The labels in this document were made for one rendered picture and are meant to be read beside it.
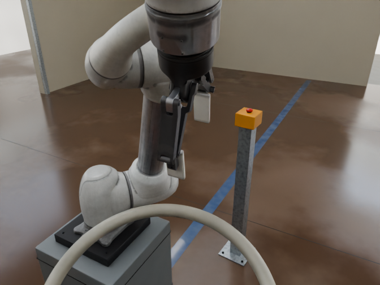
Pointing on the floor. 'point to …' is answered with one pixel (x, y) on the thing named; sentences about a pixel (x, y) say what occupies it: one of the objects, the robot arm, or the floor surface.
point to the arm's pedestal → (157, 274)
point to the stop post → (242, 178)
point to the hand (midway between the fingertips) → (190, 142)
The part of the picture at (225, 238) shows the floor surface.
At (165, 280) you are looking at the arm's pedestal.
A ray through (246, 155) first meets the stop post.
